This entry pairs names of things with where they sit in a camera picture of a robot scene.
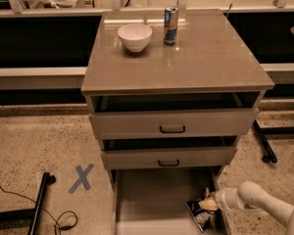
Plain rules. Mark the blue tape cross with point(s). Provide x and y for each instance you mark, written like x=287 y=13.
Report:
x=82 y=174

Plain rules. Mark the blue chip bag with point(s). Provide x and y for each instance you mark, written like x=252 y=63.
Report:
x=200 y=216

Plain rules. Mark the middle grey drawer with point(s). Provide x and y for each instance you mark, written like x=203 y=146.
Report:
x=161 y=158

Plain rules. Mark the top grey drawer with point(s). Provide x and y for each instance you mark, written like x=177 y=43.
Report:
x=170 y=124

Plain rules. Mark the grey drawer cabinet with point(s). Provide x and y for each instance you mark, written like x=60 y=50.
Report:
x=208 y=68

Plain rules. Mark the grey drawer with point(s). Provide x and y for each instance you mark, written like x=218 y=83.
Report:
x=161 y=158
x=153 y=201
x=170 y=124

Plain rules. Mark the black stand leg right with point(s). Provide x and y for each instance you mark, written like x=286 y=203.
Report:
x=262 y=132

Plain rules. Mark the bottom grey drawer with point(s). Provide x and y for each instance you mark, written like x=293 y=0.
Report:
x=153 y=201

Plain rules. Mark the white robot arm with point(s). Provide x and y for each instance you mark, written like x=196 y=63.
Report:
x=250 y=197

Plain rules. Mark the black stand leg left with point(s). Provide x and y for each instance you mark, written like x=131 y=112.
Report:
x=28 y=217

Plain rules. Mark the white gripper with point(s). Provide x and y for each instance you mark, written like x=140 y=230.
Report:
x=222 y=200

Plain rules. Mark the blue energy drink can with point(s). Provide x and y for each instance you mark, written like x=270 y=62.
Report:
x=170 y=24

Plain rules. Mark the black stand leg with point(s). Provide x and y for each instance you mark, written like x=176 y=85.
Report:
x=28 y=217
x=262 y=132

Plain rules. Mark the white ceramic bowl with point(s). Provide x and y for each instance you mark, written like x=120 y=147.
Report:
x=135 y=37

